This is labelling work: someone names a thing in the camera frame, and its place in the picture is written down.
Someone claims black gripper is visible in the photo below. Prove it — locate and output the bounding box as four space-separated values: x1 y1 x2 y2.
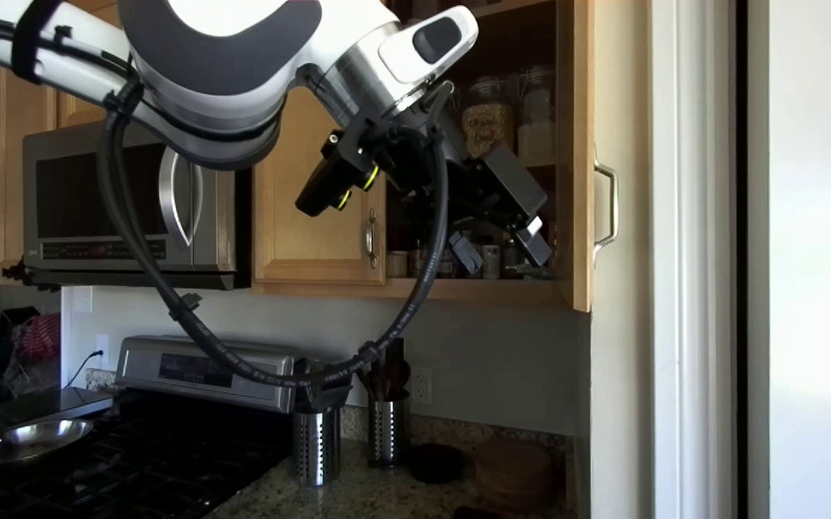
365 83 554 279

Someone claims light wooden cabinet door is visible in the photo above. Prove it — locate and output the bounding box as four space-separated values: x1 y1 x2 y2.
556 0 598 314
0 66 59 273
250 83 390 288

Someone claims glass jar with yellowish content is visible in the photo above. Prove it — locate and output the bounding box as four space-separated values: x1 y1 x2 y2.
462 76 517 162

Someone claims white storage jar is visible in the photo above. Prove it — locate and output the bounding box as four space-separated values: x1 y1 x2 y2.
512 64 560 167

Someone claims steel utensil canister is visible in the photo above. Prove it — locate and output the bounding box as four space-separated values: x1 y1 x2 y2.
365 392 411 471
292 400 345 490

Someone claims black round coaster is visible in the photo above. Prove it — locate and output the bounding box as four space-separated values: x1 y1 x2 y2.
403 441 466 487

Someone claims round wooden bowl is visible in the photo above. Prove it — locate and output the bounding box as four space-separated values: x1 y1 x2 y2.
469 439 560 514

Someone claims stainless steel stove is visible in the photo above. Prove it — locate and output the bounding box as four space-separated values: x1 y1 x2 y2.
0 331 352 519

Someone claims stainless steel microwave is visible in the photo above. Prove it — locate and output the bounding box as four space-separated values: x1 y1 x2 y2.
20 119 254 292

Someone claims red cloth item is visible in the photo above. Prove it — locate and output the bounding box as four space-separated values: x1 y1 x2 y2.
9 311 64 386

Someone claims silver frying pan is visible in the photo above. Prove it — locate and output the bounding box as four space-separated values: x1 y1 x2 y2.
0 413 98 474

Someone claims light wooden wall cabinet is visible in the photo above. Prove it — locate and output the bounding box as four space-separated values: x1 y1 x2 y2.
0 0 582 311

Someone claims silver cabinet door handle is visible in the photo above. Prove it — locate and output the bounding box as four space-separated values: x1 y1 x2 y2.
592 162 622 250
359 214 384 268

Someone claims black corrugated cable hose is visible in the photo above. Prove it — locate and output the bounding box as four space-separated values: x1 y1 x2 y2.
95 82 455 392

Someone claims black yellow wrist camera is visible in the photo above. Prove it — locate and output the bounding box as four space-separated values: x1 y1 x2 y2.
293 129 381 220

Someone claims white door frame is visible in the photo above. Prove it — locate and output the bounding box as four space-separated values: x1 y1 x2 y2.
649 0 772 519

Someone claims white wall outlet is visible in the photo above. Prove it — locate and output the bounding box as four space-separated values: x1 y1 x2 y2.
90 331 116 366

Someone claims thin black power cord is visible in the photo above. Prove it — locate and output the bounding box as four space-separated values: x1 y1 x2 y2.
59 345 106 392

